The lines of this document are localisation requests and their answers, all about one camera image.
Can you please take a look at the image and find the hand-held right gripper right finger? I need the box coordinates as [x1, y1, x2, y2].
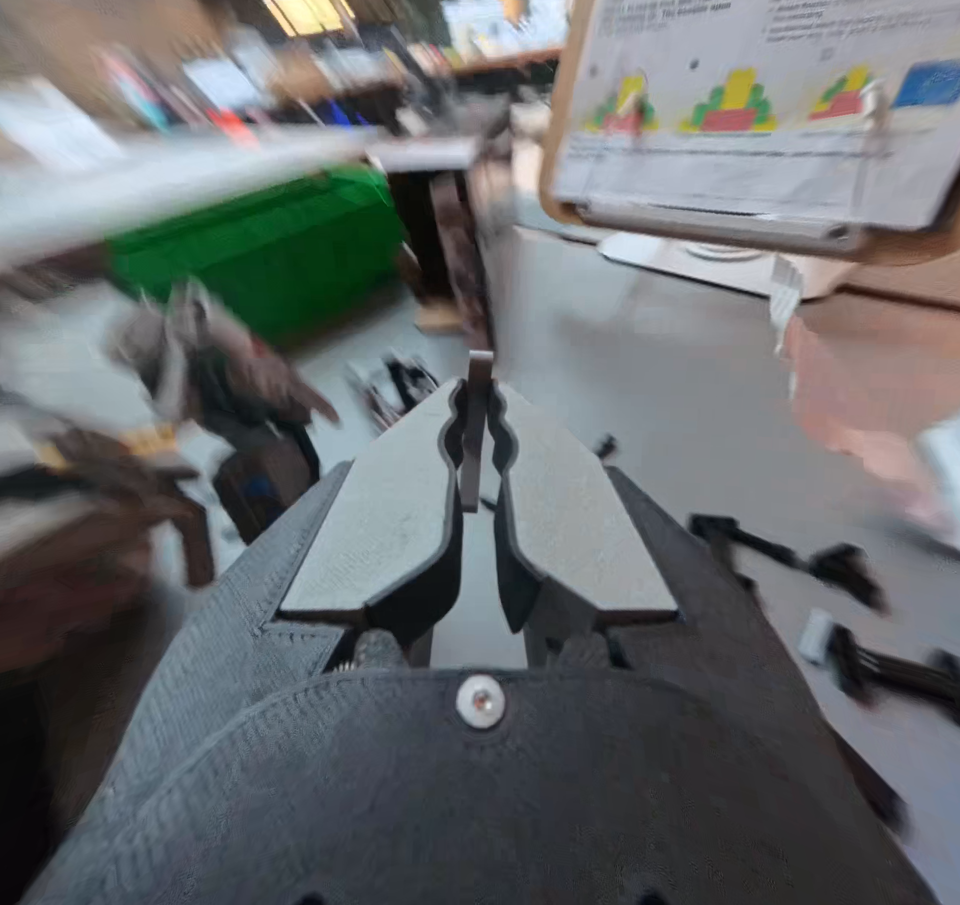
[487, 380, 681, 635]

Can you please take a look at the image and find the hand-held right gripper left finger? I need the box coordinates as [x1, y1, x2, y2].
[277, 377, 465, 649]

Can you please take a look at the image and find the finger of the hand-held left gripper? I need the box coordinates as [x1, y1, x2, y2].
[196, 311, 342, 430]

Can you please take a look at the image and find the person's left forearm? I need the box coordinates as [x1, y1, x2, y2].
[0, 425, 219, 674]

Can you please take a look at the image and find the grey spiked lego vehicle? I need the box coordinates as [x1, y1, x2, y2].
[346, 352, 441, 430]

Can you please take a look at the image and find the small white lego piece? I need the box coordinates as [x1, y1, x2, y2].
[797, 608, 835, 664]

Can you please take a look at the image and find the black angled lego assembly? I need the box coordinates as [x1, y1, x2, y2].
[688, 512, 888, 612]

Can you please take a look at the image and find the green plastic bin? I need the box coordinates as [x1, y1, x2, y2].
[107, 164, 408, 345]

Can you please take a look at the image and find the white background table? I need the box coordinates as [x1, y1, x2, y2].
[0, 128, 481, 269]

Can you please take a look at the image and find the white stand base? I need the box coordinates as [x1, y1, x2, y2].
[597, 232, 852, 300]

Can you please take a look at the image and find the white perforated paper strip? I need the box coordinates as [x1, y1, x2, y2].
[767, 254, 805, 355]

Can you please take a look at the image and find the wooden instruction board stand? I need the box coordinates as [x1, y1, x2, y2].
[538, 0, 960, 266]

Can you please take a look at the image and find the printed instruction sheet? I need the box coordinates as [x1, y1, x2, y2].
[551, 0, 960, 231]

